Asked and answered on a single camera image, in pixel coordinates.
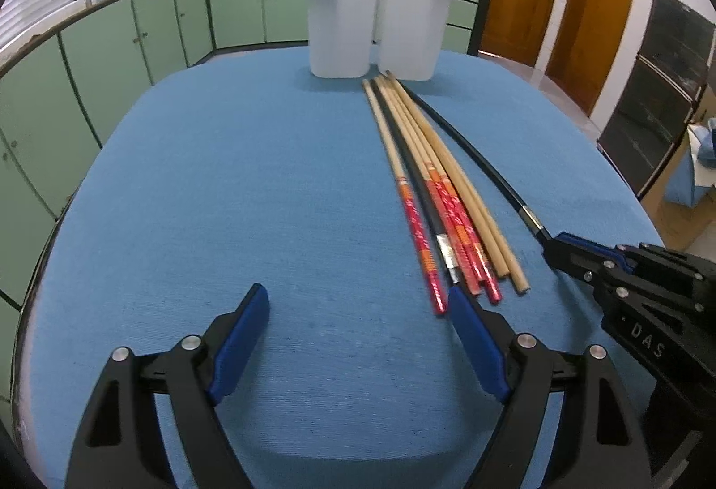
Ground blue tablecloth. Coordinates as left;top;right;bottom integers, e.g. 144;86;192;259
11;44;672;489

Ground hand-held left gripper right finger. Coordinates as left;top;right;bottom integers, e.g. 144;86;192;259
447;284;655;489

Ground plain wooden chopstick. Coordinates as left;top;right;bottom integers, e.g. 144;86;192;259
392;73;531;295
386;70;512;278

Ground blue cloth bundle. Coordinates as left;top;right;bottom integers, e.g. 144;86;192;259
665;116;716;207

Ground cardboard box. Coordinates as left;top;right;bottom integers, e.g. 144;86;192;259
640;86;716;249

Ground white two-compartment utensil holder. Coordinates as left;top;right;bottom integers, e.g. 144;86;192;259
303;0;455;82

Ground black glass display cabinet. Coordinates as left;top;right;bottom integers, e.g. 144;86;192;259
596;0;716;199

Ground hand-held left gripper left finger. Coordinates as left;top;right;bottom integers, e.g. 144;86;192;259
66;283;272;489

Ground plain wooden door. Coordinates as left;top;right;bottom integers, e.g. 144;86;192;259
545;0;639;115

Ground green base kitchen cabinets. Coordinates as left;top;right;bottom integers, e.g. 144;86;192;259
0;0;496;311

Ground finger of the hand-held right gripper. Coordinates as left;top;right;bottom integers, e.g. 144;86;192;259
556;233;716;280
545;243;707;313

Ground red patterned wooden chopstick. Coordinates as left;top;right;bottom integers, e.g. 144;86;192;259
362;78;450;317
376;76;482;296
383;72;503;306
380;73;493;284

